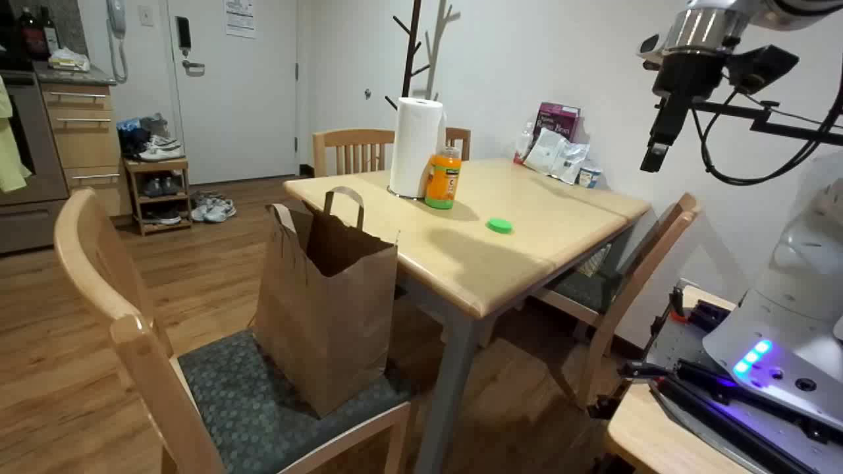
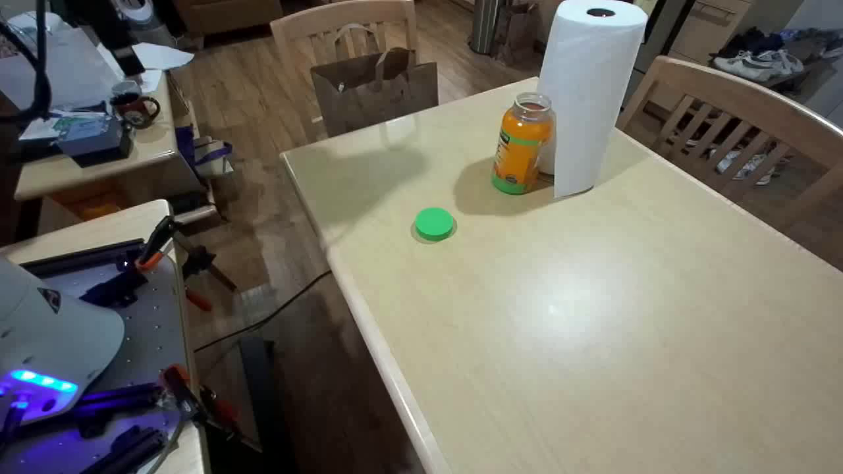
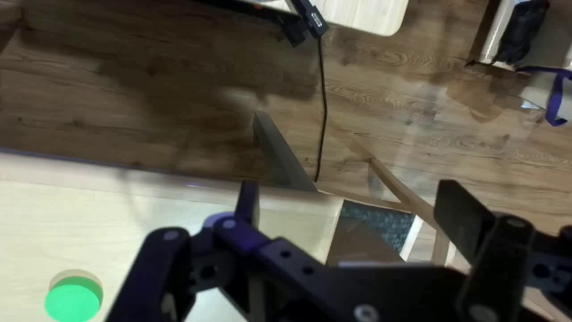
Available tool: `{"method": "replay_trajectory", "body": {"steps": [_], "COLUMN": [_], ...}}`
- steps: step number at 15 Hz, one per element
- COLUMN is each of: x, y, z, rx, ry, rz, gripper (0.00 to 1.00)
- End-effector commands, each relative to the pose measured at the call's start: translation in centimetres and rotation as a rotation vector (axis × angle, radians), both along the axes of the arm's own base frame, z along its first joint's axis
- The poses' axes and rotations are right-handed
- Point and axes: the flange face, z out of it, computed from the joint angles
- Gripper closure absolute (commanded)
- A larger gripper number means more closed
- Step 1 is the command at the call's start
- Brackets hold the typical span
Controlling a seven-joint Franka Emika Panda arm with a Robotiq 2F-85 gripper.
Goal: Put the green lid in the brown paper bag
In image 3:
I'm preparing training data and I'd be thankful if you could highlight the dark patterned rug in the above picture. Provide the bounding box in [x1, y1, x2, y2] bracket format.
[340, 201, 417, 257]

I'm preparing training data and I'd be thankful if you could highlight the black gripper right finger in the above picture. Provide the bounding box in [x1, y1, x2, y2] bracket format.
[433, 178, 572, 322]

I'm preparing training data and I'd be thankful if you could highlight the thin black floor cable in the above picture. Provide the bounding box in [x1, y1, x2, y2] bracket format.
[311, 33, 331, 185]

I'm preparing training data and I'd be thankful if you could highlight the blue strap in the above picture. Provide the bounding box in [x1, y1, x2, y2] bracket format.
[517, 63, 572, 130]

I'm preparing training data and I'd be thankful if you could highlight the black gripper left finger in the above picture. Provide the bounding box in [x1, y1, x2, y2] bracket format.
[105, 180, 336, 322]

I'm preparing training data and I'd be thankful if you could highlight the light wooden desk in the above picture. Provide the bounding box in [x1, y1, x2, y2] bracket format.
[247, 0, 413, 40]

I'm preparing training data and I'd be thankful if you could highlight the black bag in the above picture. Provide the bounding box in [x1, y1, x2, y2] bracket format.
[492, 0, 551, 69]

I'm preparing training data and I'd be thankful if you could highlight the green round plastic lid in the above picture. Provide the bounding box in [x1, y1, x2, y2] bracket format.
[43, 269, 105, 322]

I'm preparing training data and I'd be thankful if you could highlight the black clamp device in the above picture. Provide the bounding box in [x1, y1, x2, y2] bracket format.
[284, 0, 331, 49]

